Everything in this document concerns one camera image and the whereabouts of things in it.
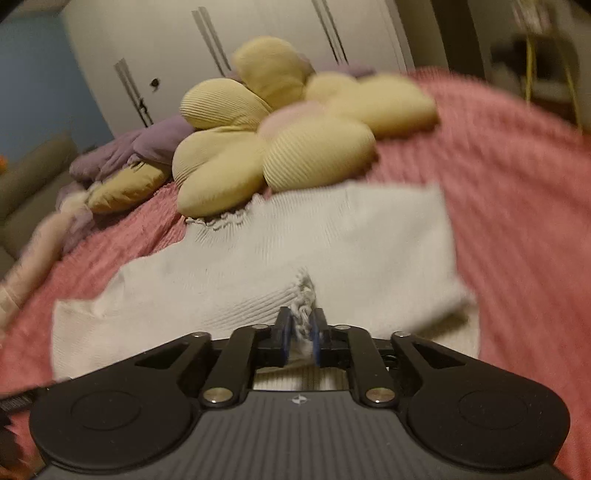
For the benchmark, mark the small yellow pillow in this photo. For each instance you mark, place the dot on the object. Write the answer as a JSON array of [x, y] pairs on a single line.
[[129, 187]]

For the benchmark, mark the white knit sweater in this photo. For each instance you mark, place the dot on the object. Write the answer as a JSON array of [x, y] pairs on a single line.
[[277, 249]]

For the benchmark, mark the purple duvet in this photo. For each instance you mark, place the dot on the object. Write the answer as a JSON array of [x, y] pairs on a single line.
[[157, 138]]

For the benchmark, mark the white wardrobe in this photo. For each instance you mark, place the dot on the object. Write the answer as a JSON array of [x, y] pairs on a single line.
[[277, 23]]

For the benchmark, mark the yellow-legged side table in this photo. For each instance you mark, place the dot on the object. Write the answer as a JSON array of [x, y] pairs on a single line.
[[530, 69]]

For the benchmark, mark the pink ribbed blanket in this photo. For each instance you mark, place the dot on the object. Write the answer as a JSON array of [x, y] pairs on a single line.
[[508, 207]]

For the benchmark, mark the long pink plush rabbit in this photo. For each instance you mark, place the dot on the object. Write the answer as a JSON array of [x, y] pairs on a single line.
[[37, 249]]

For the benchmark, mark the green upholstered headboard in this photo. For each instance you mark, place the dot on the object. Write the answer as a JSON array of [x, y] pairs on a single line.
[[32, 184]]

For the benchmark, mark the yellow flower cushion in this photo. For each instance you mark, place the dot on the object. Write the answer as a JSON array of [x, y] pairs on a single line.
[[314, 147]]

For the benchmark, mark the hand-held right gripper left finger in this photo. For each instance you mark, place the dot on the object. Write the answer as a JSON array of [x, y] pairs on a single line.
[[282, 339]]

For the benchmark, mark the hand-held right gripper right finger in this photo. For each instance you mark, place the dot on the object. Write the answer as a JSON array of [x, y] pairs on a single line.
[[317, 341]]

